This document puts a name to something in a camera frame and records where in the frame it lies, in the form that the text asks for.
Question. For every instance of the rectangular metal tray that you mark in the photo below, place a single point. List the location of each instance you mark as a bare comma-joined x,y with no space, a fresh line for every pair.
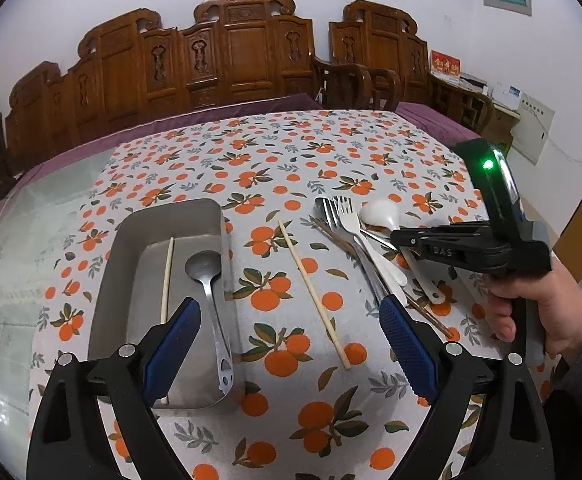
121,270

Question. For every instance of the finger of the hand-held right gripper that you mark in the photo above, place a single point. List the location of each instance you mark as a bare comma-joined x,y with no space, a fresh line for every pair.
446,234
451,254

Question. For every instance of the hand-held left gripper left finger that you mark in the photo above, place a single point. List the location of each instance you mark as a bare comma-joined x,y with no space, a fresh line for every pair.
173,350

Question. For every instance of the white router box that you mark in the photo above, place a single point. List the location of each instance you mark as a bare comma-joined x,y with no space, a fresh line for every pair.
506,96

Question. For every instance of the red desk calendar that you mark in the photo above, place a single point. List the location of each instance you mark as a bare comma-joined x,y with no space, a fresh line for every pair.
446,66

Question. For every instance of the white electrical wall cabinet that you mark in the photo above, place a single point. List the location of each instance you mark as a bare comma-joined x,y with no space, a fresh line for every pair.
536,127

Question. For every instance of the orange fruit print tablecloth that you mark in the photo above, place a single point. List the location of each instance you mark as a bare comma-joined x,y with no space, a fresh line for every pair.
281,170

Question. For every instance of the purple armchair cushion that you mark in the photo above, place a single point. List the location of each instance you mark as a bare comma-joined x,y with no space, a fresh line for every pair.
431,120

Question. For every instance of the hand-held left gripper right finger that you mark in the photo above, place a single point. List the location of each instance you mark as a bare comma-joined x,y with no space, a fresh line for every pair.
408,347

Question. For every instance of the light wooden chopstick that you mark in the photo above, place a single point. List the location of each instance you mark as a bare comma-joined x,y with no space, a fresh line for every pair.
167,280
311,290

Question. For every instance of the carved wooden sofa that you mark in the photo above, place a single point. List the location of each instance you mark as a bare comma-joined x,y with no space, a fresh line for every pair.
241,55

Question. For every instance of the white fork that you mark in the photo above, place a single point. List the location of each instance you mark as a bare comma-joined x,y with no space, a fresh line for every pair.
348,215

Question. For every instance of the carved wooden armchair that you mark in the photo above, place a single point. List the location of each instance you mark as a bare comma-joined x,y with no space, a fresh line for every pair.
386,50

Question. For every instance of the white spoon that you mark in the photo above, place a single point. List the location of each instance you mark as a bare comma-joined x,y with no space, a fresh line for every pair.
381,215

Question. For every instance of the person's right hand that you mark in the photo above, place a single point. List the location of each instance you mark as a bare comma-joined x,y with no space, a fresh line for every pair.
566,305

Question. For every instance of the metal fork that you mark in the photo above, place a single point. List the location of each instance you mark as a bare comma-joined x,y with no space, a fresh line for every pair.
327,212

